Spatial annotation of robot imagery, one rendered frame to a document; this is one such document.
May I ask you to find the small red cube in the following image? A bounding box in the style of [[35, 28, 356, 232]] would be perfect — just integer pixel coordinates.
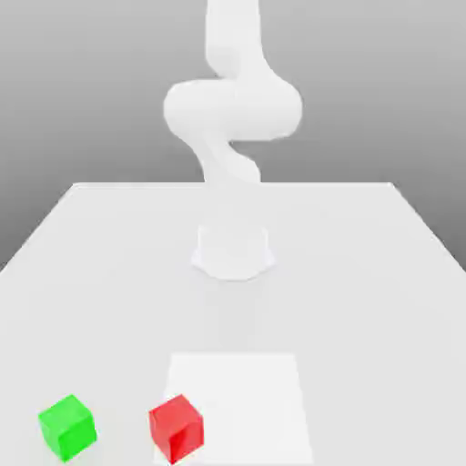
[[147, 393, 205, 466]]

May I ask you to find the small green cube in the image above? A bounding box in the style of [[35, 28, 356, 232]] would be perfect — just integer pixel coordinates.
[[37, 393, 98, 463]]

